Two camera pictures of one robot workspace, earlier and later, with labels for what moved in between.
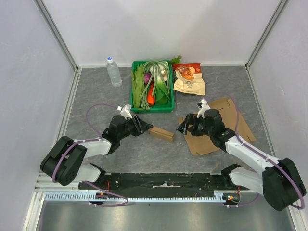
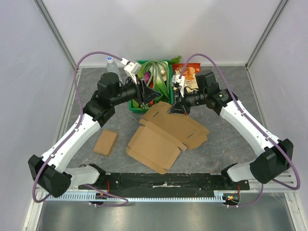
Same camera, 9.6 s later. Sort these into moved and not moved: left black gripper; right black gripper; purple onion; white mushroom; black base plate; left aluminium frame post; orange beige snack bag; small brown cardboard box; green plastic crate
Moved: left black gripper; small brown cardboard box; right black gripper
Not moved: purple onion; left aluminium frame post; black base plate; green plastic crate; orange beige snack bag; white mushroom
